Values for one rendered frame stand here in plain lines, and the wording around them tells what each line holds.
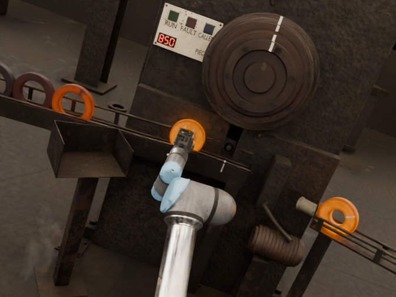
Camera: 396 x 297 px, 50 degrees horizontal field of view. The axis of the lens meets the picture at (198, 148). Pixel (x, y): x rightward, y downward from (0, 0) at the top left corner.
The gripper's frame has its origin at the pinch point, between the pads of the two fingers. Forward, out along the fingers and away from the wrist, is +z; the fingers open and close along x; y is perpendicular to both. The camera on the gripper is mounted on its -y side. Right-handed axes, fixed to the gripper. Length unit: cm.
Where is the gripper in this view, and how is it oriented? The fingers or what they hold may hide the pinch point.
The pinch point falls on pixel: (188, 132)
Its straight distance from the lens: 187.8
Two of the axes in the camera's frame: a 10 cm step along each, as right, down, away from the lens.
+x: -9.4, -3.3, 0.2
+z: 2.0, -5.4, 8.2
